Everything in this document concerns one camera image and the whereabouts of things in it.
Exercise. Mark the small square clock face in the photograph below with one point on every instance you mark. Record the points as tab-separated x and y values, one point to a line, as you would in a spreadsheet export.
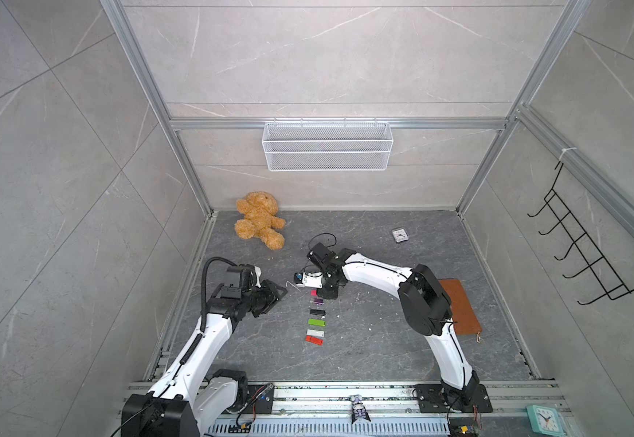
400	235

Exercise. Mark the brown teddy bear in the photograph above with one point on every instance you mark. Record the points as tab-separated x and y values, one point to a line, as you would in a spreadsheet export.
259	210

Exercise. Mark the brown leather wallet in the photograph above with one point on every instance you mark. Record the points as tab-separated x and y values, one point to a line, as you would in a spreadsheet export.
465	320

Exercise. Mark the teal alarm clock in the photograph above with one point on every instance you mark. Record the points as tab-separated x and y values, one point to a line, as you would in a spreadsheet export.
545	420

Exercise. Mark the white wire mesh basket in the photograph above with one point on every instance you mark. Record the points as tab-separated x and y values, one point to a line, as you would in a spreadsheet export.
327	146

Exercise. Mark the black wire hook rack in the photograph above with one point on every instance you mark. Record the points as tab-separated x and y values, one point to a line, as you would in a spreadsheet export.
592	258

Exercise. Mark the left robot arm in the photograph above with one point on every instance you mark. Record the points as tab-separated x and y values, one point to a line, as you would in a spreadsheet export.
183	402

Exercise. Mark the white usb drive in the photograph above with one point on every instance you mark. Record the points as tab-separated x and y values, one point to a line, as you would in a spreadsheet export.
315	333

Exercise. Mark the red usb drive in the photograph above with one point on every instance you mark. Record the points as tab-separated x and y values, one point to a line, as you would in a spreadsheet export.
314	340

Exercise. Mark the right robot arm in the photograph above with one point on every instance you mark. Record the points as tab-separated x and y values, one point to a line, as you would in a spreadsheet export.
426	306

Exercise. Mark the small purple figurine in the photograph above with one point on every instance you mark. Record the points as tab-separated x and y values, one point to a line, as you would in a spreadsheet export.
359	411

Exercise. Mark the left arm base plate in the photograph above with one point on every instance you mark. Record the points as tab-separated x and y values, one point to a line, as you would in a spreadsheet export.
254	398

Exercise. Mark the green usb drive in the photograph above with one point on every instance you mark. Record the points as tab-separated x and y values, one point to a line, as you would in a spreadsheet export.
316	323

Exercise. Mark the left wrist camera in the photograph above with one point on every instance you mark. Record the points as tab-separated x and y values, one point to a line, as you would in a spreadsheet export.
256	274

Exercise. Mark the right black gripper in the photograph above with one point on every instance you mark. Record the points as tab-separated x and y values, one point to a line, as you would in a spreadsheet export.
323	293

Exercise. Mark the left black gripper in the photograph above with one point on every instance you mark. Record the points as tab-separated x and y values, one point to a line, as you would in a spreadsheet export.
272	295

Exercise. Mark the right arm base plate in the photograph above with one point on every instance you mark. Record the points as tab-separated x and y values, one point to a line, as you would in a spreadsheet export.
440	398

